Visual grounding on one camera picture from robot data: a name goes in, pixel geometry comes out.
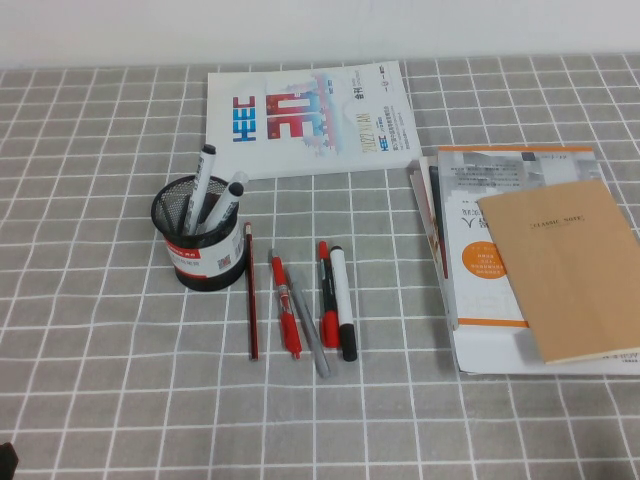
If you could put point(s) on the white printed marker black cap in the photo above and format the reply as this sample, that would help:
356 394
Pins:
201 180

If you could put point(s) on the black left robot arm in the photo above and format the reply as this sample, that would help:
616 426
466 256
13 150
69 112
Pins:
6 462

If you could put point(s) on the red gel pen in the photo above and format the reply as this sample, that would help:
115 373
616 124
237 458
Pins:
287 320

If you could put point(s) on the grey pen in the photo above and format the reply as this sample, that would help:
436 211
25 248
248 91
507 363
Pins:
310 330

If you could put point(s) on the black mesh pen holder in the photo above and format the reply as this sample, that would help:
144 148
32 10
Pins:
210 267

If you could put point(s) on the black marker red cap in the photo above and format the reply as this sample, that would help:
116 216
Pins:
329 330

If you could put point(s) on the red pencil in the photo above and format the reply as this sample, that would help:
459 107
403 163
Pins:
251 300

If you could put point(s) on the white HEEC book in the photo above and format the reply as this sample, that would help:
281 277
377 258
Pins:
300 150

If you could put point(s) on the thin white booklet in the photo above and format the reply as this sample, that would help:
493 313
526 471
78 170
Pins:
416 177

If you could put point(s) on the magazine with orange picture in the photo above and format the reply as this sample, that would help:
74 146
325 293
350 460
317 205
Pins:
436 240

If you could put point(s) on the white brochure orange stripes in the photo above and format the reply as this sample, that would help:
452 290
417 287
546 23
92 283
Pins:
475 300

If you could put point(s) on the large white book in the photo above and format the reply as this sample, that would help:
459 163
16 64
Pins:
490 350

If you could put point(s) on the brown classic note notebook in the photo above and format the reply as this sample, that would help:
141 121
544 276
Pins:
565 280

